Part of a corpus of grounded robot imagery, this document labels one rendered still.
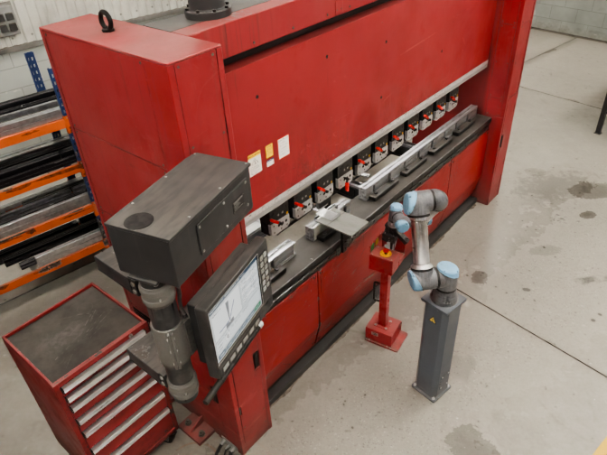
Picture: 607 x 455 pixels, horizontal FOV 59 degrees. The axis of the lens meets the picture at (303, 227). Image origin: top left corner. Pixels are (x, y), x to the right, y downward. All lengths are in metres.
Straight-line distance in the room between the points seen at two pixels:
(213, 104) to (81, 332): 1.37
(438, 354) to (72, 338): 1.98
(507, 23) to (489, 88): 0.54
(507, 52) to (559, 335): 2.22
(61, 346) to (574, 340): 3.23
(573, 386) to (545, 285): 0.96
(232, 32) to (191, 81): 0.44
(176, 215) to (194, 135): 0.43
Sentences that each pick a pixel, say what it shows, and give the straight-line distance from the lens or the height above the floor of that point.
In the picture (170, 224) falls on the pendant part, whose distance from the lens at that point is 1.68.
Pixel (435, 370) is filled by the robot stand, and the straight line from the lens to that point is 3.41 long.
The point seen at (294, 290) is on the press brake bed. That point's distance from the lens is 3.13.
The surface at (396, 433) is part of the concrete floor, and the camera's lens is 3.45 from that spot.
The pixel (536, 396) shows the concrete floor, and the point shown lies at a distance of 3.80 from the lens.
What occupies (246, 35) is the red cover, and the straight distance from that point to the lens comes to 2.41.
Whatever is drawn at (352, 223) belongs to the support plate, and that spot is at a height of 1.00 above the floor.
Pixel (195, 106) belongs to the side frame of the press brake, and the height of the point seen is 2.12.
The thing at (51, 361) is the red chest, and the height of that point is 0.98.
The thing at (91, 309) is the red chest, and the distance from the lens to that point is 2.98.
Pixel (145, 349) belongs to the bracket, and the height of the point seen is 1.21.
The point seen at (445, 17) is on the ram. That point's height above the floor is 1.88.
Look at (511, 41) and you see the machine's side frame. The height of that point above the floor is 1.52.
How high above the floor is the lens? 2.87
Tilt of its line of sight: 36 degrees down
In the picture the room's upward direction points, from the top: 3 degrees counter-clockwise
